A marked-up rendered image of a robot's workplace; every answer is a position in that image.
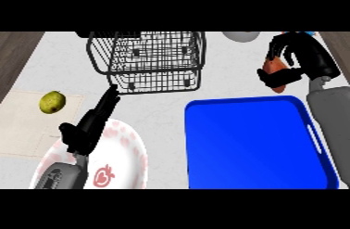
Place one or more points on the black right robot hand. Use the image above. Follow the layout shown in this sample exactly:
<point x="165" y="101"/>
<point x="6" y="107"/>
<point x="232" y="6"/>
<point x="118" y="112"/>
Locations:
<point x="300" y="58"/>

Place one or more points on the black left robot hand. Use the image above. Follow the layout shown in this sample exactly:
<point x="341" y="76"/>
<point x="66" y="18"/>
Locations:
<point x="87" y="127"/>

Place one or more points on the orange sweet potato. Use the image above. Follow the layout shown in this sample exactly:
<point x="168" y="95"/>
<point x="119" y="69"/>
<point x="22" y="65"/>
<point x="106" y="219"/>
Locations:
<point x="276" y="71"/>

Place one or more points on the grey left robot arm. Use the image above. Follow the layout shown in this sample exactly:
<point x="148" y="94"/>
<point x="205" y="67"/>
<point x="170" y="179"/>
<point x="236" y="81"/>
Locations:
<point x="62" y="174"/>

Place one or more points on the blue plastic tray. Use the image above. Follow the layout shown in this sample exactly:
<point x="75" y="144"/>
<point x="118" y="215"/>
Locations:
<point x="254" y="143"/>

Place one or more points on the blue and orange object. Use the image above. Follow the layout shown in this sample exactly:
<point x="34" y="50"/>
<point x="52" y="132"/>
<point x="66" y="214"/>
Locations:
<point x="298" y="32"/>

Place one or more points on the green pear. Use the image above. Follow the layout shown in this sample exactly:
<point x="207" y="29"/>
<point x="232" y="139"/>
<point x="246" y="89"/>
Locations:
<point x="52" y="102"/>

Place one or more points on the beige placemat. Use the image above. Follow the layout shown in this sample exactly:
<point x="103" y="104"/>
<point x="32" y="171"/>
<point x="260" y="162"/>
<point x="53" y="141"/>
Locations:
<point x="31" y="123"/>

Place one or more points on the white plate with pink print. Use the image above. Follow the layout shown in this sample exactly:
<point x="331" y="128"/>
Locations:
<point x="119" y="160"/>

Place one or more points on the grey round bowl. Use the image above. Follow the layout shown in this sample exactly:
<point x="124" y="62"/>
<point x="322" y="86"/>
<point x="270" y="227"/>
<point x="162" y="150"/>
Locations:
<point x="241" y="35"/>

